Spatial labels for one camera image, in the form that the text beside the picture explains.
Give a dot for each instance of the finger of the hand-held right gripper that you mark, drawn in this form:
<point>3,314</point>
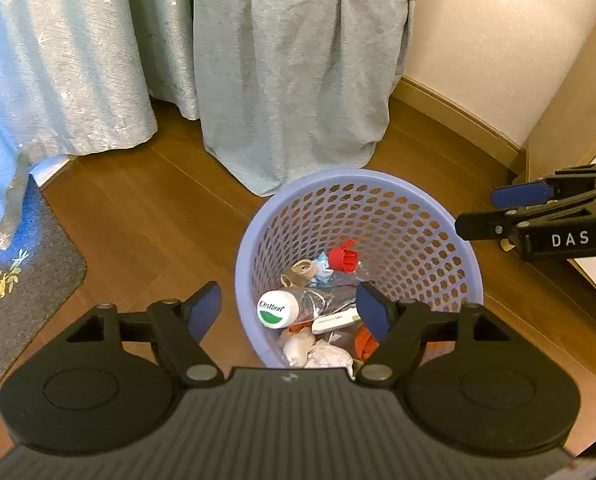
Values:
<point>522,194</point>
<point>482,225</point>

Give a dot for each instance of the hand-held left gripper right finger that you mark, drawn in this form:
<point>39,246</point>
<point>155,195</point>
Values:
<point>372,310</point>

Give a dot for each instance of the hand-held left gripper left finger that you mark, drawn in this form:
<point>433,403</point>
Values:
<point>205,305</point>

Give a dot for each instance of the orange plastic bag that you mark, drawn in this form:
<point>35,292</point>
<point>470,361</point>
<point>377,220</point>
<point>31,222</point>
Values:
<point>365,342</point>

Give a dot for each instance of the white box with green stripe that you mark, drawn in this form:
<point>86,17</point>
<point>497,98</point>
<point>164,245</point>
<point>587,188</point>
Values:
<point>335,322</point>

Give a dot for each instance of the white tissue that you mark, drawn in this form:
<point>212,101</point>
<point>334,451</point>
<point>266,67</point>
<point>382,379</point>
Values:
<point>328,357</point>

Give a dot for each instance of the light blue twisted wrapper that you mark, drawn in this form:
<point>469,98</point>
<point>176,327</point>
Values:
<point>323,266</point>

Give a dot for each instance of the crushed clear plastic bottle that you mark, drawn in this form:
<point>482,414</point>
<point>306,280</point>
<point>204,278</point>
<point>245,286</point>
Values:
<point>277,308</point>

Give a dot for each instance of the lavender plastic mesh basket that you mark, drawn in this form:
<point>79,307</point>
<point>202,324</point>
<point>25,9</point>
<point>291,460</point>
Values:
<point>348,176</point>

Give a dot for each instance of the light wooden cabinet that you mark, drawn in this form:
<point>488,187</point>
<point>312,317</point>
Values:
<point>572,110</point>

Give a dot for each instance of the wooden baseboard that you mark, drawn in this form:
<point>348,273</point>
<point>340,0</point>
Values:
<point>457,120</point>

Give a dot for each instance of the grey and blue floor mat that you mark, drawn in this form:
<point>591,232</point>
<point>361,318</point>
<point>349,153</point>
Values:
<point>28,270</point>

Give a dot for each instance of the grey-green bed skirt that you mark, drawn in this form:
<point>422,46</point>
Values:
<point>298,85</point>

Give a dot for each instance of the light blue curtain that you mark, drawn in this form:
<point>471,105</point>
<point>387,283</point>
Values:
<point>68,60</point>

